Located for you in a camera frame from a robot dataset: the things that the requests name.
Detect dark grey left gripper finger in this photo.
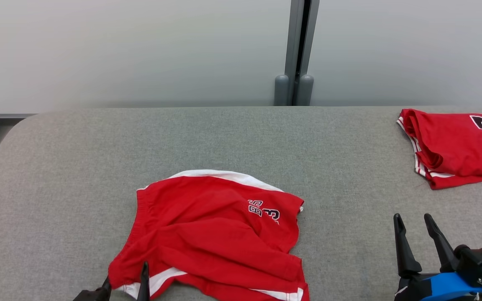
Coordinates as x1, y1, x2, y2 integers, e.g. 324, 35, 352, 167
136, 261, 151, 301
99, 276, 112, 301

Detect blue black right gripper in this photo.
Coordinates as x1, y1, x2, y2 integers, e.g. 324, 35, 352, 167
393, 213, 482, 301

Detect red shorts with white stripe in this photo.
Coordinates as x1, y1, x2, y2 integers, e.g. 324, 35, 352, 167
108, 169, 310, 301

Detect red jersey with white sleeves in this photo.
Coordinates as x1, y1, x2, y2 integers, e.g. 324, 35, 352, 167
397, 108, 482, 190

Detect grey rounded post foot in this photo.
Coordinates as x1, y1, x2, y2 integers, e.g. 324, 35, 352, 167
298, 74, 315, 107
274, 74, 290, 107

